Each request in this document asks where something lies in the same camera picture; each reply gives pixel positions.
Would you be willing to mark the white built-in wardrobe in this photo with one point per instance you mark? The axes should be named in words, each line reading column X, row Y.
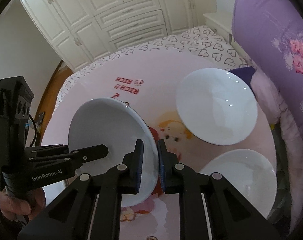
column 82, row 31

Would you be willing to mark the person's left hand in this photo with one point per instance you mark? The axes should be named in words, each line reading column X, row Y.
column 12, row 207

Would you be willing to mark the pink fleece blanket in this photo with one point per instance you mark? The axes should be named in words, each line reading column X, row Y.
column 277, row 112

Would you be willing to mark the pink printed tablecloth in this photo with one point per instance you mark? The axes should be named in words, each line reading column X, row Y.
column 147, row 82

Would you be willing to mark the white bowl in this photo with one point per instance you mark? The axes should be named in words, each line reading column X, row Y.
column 216, row 106
column 250, row 173

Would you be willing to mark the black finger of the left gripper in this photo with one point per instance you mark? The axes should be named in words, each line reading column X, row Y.
column 88, row 154

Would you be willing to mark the heart-patterned bed sheet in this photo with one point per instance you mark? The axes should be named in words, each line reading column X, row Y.
column 199, row 41

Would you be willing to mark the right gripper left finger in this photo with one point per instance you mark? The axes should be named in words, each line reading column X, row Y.
column 124, row 178

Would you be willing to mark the purple floral quilt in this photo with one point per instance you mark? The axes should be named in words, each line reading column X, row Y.
column 271, row 33

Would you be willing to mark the grey-rimmed white plate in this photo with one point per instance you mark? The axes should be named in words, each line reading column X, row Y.
column 112, row 123

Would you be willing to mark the white bedside table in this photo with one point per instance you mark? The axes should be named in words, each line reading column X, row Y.
column 221, row 24

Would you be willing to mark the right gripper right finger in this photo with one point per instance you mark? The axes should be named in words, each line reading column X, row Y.
column 177, row 178

